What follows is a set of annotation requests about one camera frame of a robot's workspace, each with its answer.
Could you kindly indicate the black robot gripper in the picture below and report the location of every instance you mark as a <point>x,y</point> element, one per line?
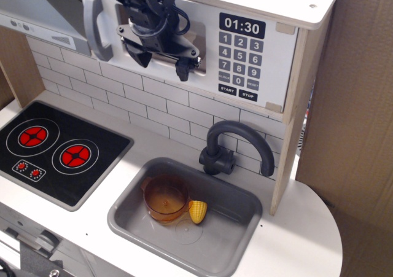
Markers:
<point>147,34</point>

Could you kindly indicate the white toy microwave door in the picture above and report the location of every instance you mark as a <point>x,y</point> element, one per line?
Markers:
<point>221,51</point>

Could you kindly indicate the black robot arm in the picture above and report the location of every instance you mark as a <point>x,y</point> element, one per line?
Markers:
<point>159,7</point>

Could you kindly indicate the white toy microwave cabinet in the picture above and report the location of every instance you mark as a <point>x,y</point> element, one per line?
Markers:
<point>185,114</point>

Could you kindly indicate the dark grey toy faucet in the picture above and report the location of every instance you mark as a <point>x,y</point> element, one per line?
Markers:
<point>217,157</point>

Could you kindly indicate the grey range hood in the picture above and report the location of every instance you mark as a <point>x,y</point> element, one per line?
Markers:
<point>59,22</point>

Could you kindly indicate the orange transparent plastic pot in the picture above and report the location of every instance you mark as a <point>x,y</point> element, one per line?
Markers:
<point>166,197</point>

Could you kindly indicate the black toy stovetop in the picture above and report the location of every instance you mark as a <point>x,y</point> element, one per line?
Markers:
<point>57,155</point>

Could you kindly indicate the yellow toy corn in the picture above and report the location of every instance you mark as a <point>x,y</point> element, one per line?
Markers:
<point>197,211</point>

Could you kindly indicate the grey toy sink basin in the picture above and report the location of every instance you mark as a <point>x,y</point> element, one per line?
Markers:
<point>213,247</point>

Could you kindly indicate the brown cardboard box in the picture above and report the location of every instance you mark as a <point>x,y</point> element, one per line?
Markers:
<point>347,152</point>

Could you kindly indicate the grey oven knob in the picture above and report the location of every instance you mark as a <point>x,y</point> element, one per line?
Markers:
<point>47,241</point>

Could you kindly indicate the grey microwave door handle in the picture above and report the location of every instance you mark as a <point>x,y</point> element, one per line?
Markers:
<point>92,10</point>

